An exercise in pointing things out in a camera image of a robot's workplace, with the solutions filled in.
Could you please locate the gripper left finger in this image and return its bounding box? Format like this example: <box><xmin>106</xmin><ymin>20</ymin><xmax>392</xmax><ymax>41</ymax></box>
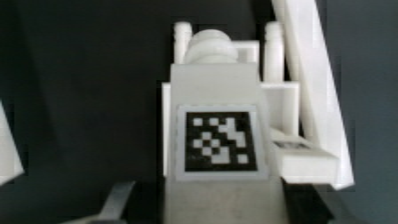
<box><xmin>63</xmin><ymin>181</ymin><xmax>136</xmax><ymax>224</ymax></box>

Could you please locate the white chair leg block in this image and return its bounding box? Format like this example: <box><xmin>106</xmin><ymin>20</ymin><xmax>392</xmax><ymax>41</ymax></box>
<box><xmin>165</xmin><ymin>63</ymin><xmax>287</xmax><ymax>224</ymax></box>

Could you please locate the white right wall bar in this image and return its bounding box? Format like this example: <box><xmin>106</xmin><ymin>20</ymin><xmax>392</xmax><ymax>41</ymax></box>
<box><xmin>271</xmin><ymin>0</ymin><xmax>355</xmax><ymax>190</ymax></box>

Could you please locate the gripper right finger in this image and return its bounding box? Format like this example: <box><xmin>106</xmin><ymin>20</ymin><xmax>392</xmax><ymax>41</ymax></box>
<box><xmin>285</xmin><ymin>184</ymin><xmax>339</xmax><ymax>224</ymax></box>

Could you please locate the white chair seat block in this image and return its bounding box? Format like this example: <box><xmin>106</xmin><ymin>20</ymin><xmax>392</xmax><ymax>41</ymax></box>
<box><xmin>161</xmin><ymin>22</ymin><xmax>339</xmax><ymax>184</ymax></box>

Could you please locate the white chair back frame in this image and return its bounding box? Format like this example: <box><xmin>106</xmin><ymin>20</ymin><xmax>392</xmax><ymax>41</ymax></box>
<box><xmin>0</xmin><ymin>101</ymin><xmax>24</xmax><ymax>186</ymax></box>

